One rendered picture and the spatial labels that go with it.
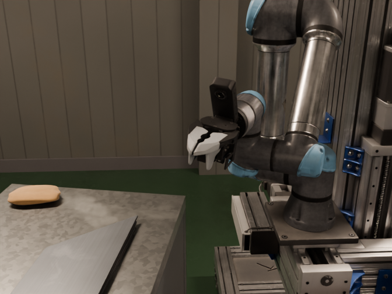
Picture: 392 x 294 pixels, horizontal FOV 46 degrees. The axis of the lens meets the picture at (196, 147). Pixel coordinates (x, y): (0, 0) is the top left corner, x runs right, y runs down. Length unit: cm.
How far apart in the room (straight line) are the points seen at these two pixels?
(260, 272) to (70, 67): 236
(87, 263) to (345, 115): 86
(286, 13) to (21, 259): 91
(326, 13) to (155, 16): 279
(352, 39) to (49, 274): 103
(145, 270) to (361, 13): 91
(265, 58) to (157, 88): 279
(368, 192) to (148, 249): 70
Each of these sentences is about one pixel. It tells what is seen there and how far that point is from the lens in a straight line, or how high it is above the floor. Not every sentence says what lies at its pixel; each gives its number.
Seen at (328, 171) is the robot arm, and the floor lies 122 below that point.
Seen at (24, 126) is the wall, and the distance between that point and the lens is 428.
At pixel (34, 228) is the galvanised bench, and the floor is 105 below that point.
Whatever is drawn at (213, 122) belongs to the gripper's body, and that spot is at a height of 147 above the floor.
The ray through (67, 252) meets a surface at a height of 107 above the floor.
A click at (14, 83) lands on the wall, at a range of 419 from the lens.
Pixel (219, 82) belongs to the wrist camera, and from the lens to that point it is 86.
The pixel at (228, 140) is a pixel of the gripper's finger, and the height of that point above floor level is 145.
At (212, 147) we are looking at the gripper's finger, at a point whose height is 145.
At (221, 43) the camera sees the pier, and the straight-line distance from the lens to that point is 377.
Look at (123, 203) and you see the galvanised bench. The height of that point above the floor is 105.
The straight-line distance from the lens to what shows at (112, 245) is 123.
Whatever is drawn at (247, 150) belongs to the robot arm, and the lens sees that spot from 106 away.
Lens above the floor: 175
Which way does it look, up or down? 22 degrees down
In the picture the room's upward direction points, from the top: straight up
